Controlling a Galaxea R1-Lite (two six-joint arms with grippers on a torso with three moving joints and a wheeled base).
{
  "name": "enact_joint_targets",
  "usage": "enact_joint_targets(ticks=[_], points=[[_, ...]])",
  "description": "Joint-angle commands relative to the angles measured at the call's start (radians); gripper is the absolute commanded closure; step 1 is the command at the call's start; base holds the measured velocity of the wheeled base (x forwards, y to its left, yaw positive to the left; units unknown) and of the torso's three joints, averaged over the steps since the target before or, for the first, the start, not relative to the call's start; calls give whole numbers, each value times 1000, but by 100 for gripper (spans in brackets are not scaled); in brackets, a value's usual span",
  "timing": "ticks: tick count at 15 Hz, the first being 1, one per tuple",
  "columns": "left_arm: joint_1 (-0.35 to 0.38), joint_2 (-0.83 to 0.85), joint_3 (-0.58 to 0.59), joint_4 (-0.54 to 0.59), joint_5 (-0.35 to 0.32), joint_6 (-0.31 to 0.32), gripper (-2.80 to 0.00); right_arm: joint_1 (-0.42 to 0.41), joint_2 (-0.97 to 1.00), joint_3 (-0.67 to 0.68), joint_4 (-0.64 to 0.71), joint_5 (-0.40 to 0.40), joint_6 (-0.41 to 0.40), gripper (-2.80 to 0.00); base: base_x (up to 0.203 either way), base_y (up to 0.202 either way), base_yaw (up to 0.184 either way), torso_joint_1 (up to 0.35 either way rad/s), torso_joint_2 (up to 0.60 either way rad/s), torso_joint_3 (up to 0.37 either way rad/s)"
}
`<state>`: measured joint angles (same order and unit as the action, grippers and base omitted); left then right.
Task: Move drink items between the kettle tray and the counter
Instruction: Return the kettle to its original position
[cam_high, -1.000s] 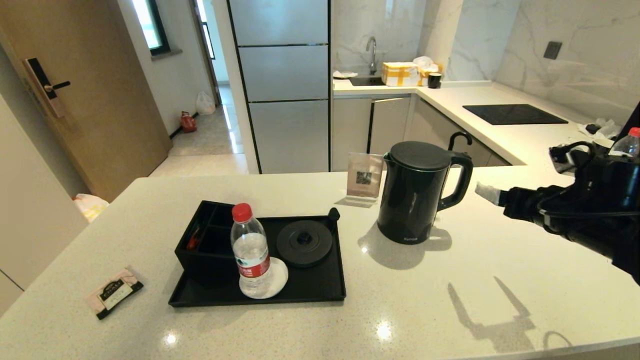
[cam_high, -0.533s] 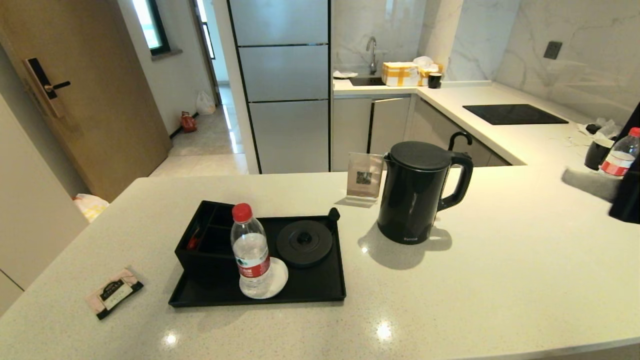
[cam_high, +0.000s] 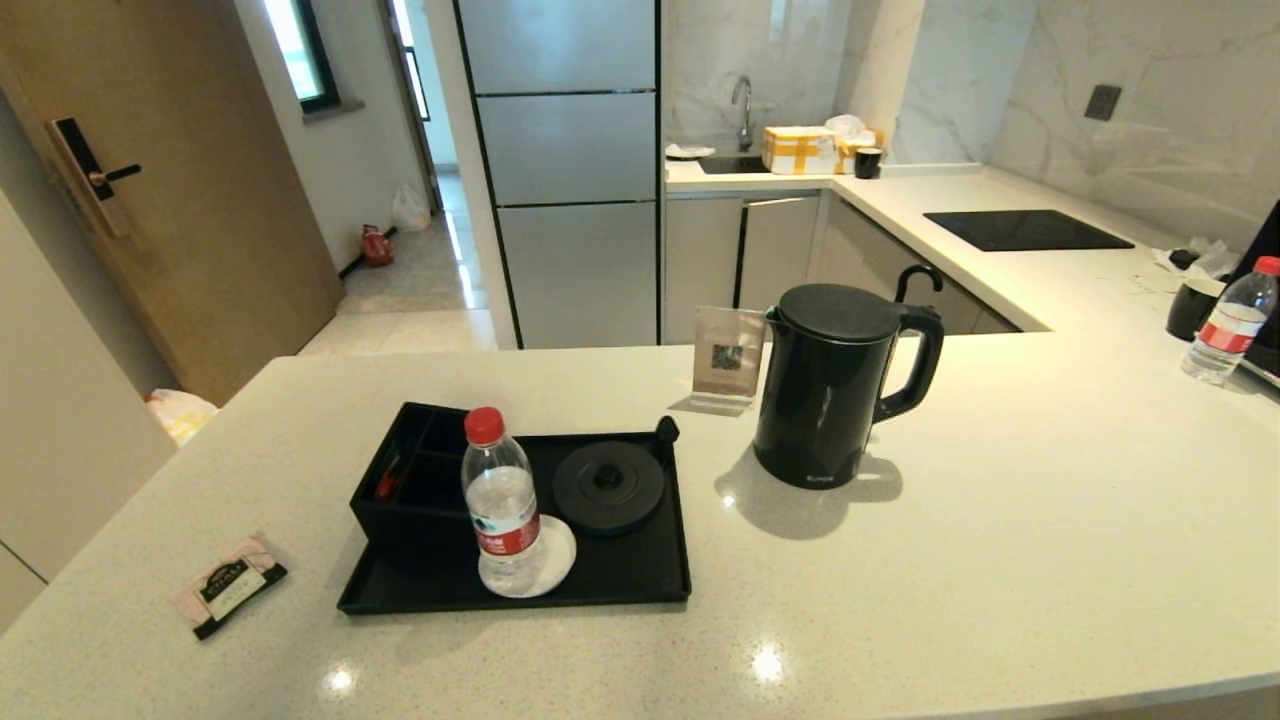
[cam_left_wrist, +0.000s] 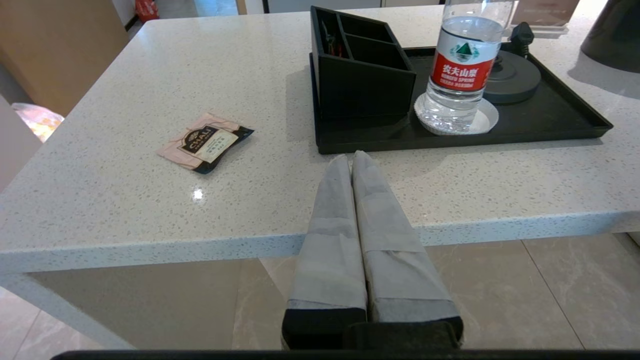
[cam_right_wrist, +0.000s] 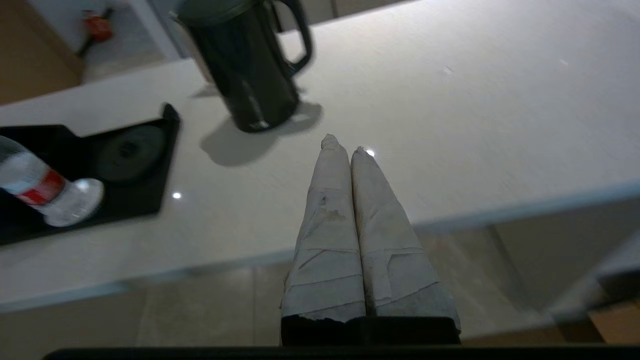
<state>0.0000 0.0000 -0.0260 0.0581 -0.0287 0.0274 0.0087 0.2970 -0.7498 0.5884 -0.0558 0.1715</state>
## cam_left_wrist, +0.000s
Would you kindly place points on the yellow white plastic bag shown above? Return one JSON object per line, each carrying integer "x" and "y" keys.
{"x": 37, "y": 122}

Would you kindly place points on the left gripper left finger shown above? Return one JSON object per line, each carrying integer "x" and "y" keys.
{"x": 330, "y": 250}

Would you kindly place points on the black power plug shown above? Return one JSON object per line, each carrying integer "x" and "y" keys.
{"x": 521, "y": 36}

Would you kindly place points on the brown wooden door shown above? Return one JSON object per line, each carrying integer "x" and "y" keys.
{"x": 60, "y": 45}

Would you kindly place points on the red sachet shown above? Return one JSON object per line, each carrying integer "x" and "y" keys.
{"x": 334, "y": 46}

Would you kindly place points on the black electric kettle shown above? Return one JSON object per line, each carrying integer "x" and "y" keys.
{"x": 615, "y": 30}

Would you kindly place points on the clear water bottle red cap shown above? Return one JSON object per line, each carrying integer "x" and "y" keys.
{"x": 462, "y": 75}

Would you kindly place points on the black compartment organizer box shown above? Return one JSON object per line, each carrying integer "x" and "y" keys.
{"x": 360, "y": 90}

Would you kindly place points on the pink black tea packet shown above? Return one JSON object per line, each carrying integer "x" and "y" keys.
{"x": 205, "y": 142}

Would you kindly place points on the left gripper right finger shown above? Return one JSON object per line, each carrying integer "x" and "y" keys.
{"x": 395, "y": 250}

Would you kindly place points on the black round kettle base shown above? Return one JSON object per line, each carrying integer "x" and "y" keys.
{"x": 515, "y": 80}

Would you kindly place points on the red bag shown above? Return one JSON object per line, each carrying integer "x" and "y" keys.
{"x": 146, "y": 9}

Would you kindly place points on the white round saucer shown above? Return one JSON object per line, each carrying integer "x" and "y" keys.
{"x": 487, "y": 120}

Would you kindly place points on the black rectangular serving tray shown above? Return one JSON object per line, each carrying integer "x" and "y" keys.
{"x": 540, "y": 120}

